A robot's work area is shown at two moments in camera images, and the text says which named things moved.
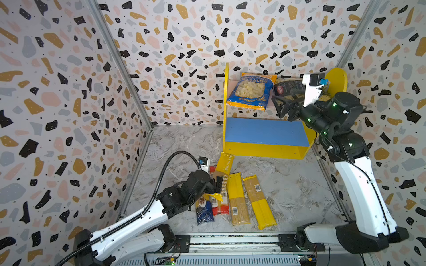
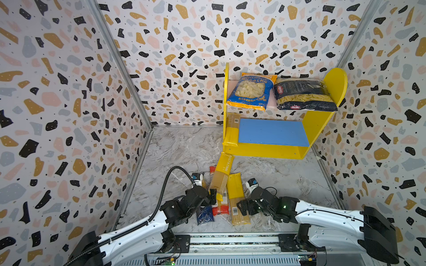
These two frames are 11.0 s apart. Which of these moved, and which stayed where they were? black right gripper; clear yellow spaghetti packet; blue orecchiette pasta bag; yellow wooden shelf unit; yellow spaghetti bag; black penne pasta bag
Moved: black right gripper; yellow spaghetti bag
Stayed: blue orecchiette pasta bag; black penne pasta bag; yellow wooden shelf unit; clear yellow spaghetti packet
